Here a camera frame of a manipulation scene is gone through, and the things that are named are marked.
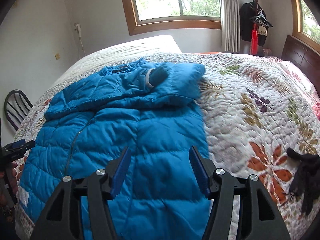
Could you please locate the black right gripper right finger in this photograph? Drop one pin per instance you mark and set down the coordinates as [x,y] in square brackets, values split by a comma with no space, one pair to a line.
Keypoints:
[259,217]

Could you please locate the floral quilted bedspread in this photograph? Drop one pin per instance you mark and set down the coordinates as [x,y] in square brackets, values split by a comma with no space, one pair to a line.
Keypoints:
[253,109]

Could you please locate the dark wooden headboard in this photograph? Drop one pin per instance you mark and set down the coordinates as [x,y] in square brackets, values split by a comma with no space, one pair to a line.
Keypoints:
[303,57]

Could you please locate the black metal chair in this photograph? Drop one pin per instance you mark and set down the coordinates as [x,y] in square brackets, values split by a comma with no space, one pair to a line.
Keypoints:
[16,108]

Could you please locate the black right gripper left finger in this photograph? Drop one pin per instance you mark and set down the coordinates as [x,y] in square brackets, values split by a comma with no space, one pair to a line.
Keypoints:
[61,217]

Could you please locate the blue puffer jacket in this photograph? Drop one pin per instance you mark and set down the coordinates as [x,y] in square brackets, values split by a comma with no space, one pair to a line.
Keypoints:
[149,109]

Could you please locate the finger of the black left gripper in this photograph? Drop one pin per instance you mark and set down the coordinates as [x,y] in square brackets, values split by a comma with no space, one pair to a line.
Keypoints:
[16,150]

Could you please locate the red hanging item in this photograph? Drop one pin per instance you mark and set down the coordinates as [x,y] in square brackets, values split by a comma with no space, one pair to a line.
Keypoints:
[254,40]

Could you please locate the black coat on rack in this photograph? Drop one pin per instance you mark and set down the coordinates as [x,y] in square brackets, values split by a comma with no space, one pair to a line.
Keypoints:
[247,11]

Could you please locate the black garment on bed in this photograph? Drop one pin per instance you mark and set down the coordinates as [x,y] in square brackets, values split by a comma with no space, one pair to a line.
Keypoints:
[306,179]

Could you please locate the wood framed side window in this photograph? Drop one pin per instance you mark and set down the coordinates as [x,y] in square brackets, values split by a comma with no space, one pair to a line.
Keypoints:
[144,16]

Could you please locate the wood framed headboard window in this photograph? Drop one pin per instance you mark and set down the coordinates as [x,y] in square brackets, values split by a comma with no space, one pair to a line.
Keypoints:
[305,25]

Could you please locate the beige side window curtain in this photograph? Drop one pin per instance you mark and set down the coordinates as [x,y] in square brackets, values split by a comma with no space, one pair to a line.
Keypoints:
[230,25]

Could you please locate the person's left hand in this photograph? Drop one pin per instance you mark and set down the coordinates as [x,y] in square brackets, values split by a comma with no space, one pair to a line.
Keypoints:
[12,181]

